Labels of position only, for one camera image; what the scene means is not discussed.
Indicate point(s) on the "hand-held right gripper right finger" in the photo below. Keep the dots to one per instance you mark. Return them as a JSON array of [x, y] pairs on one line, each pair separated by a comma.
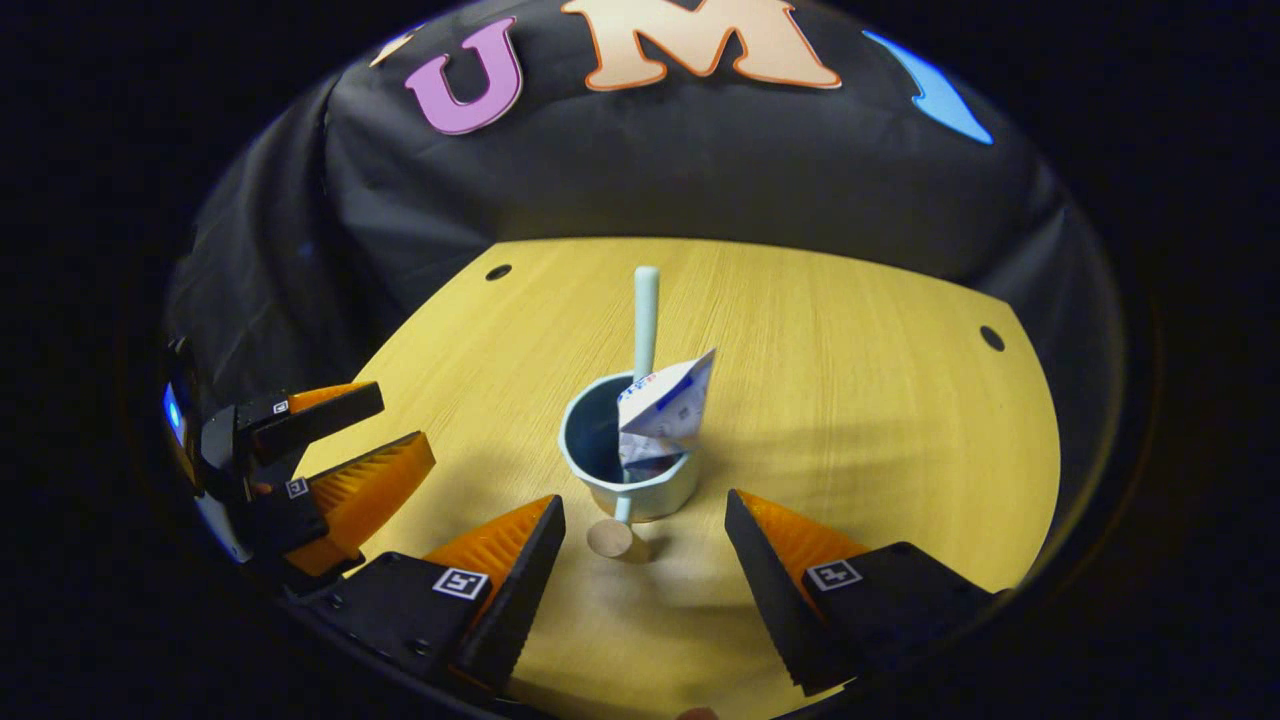
[[775, 600]]

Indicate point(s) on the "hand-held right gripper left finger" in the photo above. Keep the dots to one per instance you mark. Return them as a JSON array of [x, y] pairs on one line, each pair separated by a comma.
[[515, 600]]

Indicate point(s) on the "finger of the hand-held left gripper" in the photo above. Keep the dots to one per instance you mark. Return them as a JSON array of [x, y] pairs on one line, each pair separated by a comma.
[[310, 420], [370, 485]]

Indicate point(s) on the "white toothpaste tube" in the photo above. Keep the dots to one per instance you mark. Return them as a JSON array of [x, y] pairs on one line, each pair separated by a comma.
[[665, 410]]

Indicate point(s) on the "pale green toothbrush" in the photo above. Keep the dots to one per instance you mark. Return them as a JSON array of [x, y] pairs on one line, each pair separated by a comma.
[[646, 320]]

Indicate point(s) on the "wooden desktop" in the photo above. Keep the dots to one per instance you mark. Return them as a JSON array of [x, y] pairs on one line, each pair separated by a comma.
[[850, 450]]

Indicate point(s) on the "black backdrop cloth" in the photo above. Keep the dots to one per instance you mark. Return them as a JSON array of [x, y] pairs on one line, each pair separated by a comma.
[[700, 170]]

